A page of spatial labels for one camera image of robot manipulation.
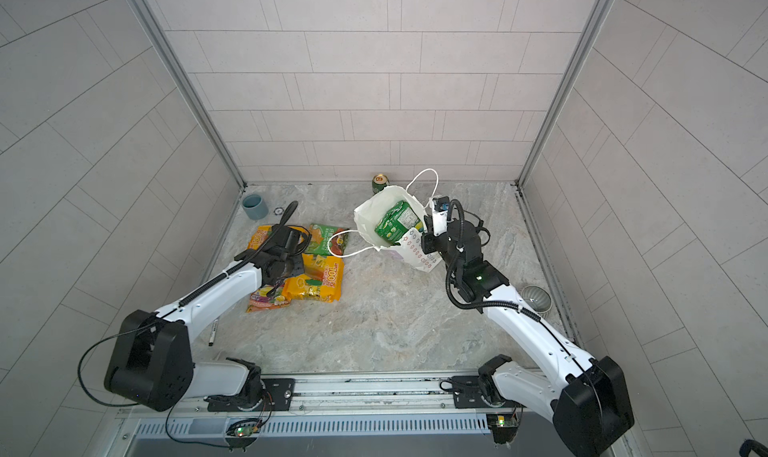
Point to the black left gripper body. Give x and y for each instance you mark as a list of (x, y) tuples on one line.
[(293, 264)]

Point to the orange snack pack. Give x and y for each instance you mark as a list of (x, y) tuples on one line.
[(321, 281)]

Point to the white printed paper bag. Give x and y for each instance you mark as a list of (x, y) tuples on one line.
[(408, 249)]

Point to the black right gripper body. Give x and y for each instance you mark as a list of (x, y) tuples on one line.
[(443, 245)]

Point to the teal cup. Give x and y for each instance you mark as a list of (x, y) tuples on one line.
[(255, 207)]

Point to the left circuit board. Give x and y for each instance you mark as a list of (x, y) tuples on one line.
[(246, 428)]

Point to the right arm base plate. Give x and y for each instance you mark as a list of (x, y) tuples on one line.
[(466, 393)]

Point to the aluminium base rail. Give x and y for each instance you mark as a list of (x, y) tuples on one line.
[(353, 393)]

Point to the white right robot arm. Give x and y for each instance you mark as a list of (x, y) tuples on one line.
[(586, 399)]

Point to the green snack bag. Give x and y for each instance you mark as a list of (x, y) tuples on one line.
[(327, 240)]

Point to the aluminium corner frame post left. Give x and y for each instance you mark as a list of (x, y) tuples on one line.
[(166, 54)]

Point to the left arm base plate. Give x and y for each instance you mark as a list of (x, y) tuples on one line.
[(275, 394)]

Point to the aluminium corner frame post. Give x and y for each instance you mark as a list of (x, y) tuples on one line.
[(166, 54), (581, 52)]

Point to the right circuit board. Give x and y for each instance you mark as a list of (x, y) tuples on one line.
[(503, 427)]

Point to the purple Fox's fruit candy bag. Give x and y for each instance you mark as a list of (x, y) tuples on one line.
[(267, 298)]

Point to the aluminium corner frame post right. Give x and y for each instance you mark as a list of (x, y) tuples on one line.
[(581, 52)]

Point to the green beer can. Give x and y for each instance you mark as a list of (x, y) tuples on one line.
[(379, 183)]

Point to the black white marker pen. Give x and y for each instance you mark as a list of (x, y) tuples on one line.
[(213, 332)]

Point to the circuit board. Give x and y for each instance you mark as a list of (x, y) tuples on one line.
[(503, 427), (246, 428)]

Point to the yellow mango snack bag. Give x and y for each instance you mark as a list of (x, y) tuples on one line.
[(259, 237)]

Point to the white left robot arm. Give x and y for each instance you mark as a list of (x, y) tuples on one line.
[(151, 362)]

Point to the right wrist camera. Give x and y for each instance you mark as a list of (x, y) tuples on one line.
[(439, 207)]

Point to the green snack pack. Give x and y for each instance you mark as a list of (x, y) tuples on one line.
[(397, 222)]

